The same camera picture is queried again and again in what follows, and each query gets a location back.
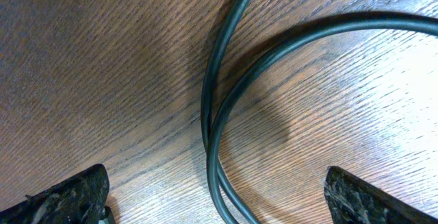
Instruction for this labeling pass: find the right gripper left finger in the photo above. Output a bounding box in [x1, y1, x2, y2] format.
[1, 164, 110, 224]

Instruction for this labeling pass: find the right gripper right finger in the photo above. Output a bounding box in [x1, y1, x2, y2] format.
[324, 166, 435, 224]

